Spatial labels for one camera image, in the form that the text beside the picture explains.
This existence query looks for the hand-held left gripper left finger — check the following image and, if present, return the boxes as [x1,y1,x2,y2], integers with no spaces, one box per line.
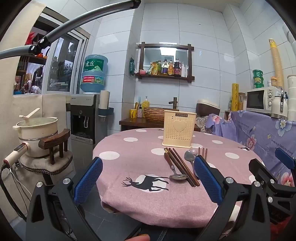
[26,156,103,241]

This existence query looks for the blue cup holder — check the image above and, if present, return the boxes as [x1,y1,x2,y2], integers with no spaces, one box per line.
[98,107,114,116]

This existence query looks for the cream ladle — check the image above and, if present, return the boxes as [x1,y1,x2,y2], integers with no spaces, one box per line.
[19,108,40,120]

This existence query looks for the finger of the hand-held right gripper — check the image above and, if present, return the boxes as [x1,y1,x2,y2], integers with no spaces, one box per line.
[248,159,278,193]
[275,148,296,175]

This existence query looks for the brown white rice cooker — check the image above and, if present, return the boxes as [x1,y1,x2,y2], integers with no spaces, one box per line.
[196,99,220,116]

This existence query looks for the dark wooden stool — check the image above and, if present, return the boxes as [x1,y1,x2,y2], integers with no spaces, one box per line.
[38,128,70,165]

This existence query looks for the woven basket sink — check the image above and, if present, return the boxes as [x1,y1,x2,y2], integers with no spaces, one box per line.
[143,107,173,121]

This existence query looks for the purple floral cloth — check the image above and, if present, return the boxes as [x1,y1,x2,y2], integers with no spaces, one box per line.
[206,109,296,186]

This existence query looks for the window frame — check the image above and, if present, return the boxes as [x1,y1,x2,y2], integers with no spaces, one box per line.
[14,7,90,95]

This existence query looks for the glass jar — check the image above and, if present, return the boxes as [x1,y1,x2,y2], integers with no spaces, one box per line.
[238,92,246,110]

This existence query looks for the white microwave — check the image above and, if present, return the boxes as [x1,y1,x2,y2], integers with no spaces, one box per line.
[245,87,281,114]

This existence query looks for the quilted floral cloth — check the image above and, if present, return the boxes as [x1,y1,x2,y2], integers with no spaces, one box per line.
[195,115,213,133]

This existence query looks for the cream electric pot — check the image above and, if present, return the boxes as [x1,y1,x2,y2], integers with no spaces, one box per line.
[3,117,59,167]

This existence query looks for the wooden framed mirror shelf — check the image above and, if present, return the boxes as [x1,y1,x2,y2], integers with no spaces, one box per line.
[135,42,195,82]

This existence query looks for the yellow roll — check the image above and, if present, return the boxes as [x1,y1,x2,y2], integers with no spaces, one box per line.
[231,83,240,112]

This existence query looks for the wooden handle metal spoon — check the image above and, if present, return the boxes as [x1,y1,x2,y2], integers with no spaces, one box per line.
[164,152,189,181]

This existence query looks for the grey water dispenser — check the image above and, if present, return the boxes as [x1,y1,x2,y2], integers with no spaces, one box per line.
[69,93,109,151]

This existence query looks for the tall yellow paper cup stack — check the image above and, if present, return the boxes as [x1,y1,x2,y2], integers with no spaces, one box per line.
[268,38,284,87]

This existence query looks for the black chopstick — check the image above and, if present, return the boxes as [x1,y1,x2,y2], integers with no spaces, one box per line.
[164,148,195,187]

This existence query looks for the person's left hand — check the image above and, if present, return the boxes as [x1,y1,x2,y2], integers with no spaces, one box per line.
[128,234,151,241]

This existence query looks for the blue water bottle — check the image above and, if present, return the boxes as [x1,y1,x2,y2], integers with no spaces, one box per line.
[80,54,109,94]

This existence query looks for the grey curved metal pole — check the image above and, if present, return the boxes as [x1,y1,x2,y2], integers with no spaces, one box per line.
[0,0,142,60]

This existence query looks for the bronze faucet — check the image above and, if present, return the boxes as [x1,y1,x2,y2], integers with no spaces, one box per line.
[168,97,179,110]

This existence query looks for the dark sauce bottle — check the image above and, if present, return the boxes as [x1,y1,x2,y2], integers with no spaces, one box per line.
[173,58,181,76]

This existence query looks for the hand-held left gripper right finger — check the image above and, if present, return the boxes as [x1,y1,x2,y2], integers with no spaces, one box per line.
[193,155,271,241]

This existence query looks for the dark wooden cabinet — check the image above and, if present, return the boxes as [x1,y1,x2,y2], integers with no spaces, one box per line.
[119,117,200,132]

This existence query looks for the person's denim leg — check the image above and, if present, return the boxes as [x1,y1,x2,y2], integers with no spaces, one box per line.
[148,228,176,241]

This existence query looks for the beige perforated utensil holder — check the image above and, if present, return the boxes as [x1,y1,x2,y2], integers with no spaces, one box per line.
[162,110,198,149]

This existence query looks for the beige paper cup tube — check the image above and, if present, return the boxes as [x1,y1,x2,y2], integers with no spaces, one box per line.
[99,90,110,109]

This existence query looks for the white pipes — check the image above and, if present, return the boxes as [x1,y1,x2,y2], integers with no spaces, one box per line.
[282,23,296,47]

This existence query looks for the pink polka dot tablecloth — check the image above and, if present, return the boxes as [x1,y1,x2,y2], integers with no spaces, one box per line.
[92,127,269,226]

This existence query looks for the black cable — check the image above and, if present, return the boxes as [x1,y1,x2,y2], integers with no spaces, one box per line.
[0,162,33,220]

